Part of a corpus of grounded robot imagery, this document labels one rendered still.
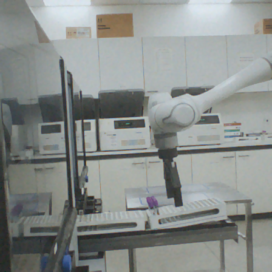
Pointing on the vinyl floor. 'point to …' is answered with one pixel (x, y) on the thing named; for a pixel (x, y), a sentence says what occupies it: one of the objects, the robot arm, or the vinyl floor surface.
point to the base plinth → (252, 216)
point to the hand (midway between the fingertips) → (174, 199)
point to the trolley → (135, 202)
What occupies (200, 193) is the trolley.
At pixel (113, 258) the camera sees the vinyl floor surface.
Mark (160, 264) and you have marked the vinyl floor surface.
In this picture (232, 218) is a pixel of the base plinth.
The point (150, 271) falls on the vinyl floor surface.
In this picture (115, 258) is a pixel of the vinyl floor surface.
